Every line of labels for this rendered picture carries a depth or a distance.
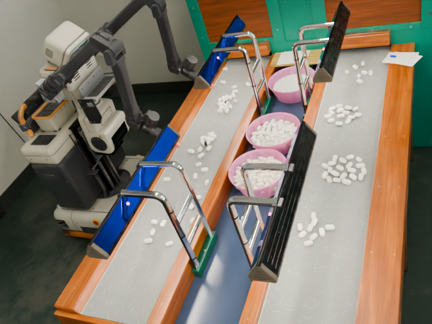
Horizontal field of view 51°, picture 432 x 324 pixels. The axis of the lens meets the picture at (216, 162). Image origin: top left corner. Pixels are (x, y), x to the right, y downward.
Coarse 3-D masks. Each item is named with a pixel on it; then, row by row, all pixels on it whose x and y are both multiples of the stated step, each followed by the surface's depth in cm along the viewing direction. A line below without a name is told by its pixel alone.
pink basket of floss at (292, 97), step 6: (294, 66) 255; (276, 72) 256; (282, 72) 257; (312, 72) 248; (270, 78) 253; (276, 78) 256; (270, 84) 251; (312, 84) 240; (306, 90) 239; (276, 96) 248; (282, 96) 243; (288, 96) 241; (294, 96) 240; (300, 96) 241; (306, 96) 243; (288, 102) 245; (294, 102) 244
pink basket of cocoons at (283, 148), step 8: (280, 112) 225; (256, 120) 227; (264, 120) 228; (288, 120) 224; (296, 120) 218; (248, 128) 223; (248, 136) 220; (280, 144) 207; (288, 144) 210; (280, 152) 213
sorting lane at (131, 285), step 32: (192, 128) 242; (224, 128) 234; (192, 160) 221; (160, 192) 209; (128, 256) 184; (160, 256) 179; (96, 288) 176; (128, 288) 171; (160, 288) 167; (128, 320) 160
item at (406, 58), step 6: (390, 54) 238; (396, 54) 236; (402, 54) 235; (408, 54) 233; (414, 54) 232; (384, 60) 235; (390, 60) 233; (396, 60) 232; (402, 60) 230; (408, 60) 229; (414, 60) 227
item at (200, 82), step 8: (232, 24) 239; (240, 24) 244; (224, 32) 234; (232, 32) 236; (224, 40) 228; (232, 40) 233; (216, 56) 219; (224, 56) 223; (208, 64) 213; (216, 64) 217; (200, 72) 207; (208, 72) 211; (216, 72) 214; (200, 80) 206; (208, 80) 208; (200, 88) 209; (208, 88) 208
